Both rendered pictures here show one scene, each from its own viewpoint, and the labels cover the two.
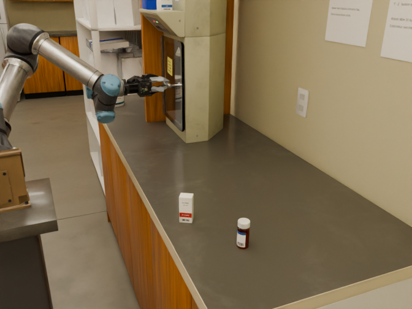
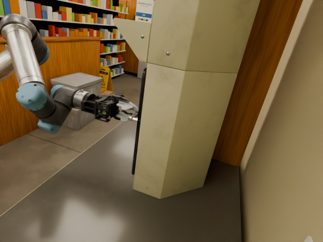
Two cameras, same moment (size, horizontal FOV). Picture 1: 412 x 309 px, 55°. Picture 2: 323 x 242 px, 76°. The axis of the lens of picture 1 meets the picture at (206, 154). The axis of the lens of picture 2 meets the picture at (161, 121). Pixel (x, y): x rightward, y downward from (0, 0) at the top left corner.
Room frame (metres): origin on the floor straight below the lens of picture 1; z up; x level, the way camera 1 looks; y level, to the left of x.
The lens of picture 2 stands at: (1.27, -0.31, 1.51)
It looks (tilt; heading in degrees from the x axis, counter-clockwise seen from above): 25 degrees down; 37
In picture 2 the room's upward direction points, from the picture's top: 9 degrees clockwise
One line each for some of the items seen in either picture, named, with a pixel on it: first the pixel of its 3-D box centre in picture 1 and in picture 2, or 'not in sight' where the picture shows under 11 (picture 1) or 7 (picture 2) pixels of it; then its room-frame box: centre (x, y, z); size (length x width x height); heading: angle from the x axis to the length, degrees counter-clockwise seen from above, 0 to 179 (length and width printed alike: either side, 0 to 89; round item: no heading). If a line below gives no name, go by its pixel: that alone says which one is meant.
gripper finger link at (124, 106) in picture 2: (160, 80); (127, 107); (1.74, 0.21, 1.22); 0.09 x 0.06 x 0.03; 112
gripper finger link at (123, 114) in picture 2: (160, 89); (126, 117); (1.74, 0.21, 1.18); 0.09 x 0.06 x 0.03; 113
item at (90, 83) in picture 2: not in sight; (78, 89); (2.75, 2.33, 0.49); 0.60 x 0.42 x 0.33; 22
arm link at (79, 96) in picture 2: (118, 87); (84, 100); (1.68, 0.38, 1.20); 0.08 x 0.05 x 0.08; 23
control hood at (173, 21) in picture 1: (160, 22); (150, 39); (1.82, 0.21, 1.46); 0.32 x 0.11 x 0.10; 22
